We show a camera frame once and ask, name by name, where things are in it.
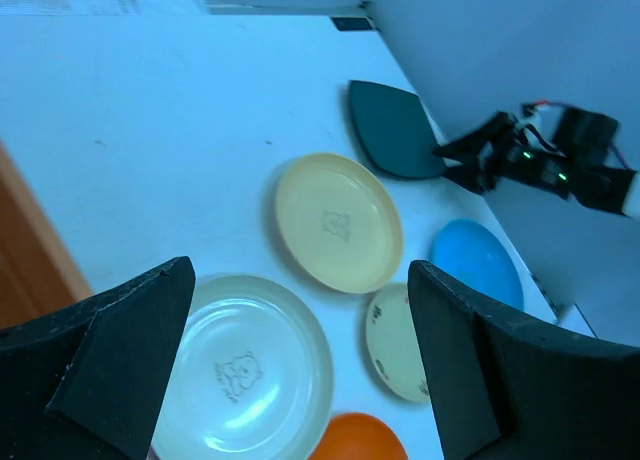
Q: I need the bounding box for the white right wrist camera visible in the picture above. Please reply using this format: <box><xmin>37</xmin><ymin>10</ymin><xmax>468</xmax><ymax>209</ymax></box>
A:
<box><xmin>520</xmin><ymin>102</ymin><xmax>557</xmax><ymax>152</ymax></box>

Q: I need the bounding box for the dark teal square plate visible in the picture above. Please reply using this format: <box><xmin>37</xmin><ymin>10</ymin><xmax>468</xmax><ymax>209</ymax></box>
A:
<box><xmin>347</xmin><ymin>80</ymin><xmax>446</xmax><ymax>180</ymax></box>

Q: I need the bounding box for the orange plastic bin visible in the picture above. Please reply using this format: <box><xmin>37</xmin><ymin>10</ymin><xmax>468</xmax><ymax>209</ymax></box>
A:
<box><xmin>1</xmin><ymin>151</ymin><xmax>92</xmax><ymax>328</ymax></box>

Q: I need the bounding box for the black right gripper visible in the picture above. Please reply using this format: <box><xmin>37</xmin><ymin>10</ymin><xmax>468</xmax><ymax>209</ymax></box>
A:
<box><xmin>432</xmin><ymin>107</ymin><xmax>638</xmax><ymax>214</ymax></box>

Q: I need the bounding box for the orange round plate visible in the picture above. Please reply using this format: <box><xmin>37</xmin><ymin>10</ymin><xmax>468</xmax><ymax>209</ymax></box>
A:
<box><xmin>310</xmin><ymin>412</ymin><xmax>408</xmax><ymax>460</ymax></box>

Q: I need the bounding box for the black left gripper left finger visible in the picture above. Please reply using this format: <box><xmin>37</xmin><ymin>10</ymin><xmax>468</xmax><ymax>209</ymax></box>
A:
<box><xmin>1</xmin><ymin>256</ymin><xmax>195</xmax><ymax>459</ymax></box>

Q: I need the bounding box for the small blue label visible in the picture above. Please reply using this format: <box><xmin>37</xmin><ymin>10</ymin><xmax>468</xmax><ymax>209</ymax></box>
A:
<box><xmin>330</xmin><ymin>16</ymin><xmax>376</xmax><ymax>32</ymax></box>

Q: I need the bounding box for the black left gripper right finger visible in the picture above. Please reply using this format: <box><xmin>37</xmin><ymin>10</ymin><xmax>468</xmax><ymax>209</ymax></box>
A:
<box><xmin>408</xmin><ymin>260</ymin><xmax>639</xmax><ymax>459</ymax></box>

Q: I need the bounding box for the blue round plate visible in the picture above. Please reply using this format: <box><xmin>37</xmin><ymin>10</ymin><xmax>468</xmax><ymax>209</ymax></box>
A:
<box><xmin>429</xmin><ymin>219</ymin><xmax>524</xmax><ymax>310</ymax></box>

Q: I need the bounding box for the beige floral small plate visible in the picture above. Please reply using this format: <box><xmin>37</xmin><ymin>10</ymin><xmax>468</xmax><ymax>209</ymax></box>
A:
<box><xmin>365</xmin><ymin>283</ymin><xmax>430</xmax><ymax>404</ymax></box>

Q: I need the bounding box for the cream round plate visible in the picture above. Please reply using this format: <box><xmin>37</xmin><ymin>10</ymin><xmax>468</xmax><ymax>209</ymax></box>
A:
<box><xmin>152</xmin><ymin>275</ymin><xmax>334</xmax><ymax>459</ymax></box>

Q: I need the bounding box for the white paper sheet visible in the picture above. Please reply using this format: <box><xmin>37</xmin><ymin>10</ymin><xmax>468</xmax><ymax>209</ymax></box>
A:
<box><xmin>1</xmin><ymin>0</ymin><xmax>209</xmax><ymax>16</ymax></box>

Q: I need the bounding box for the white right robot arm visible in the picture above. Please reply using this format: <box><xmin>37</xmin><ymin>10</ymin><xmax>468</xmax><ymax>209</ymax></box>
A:
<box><xmin>433</xmin><ymin>100</ymin><xmax>639</xmax><ymax>219</ymax></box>

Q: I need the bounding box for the yellow round plate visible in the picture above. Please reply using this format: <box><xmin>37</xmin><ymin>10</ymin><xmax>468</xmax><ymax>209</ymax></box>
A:
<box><xmin>274</xmin><ymin>153</ymin><xmax>404</xmax><ymax>294</ymax></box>

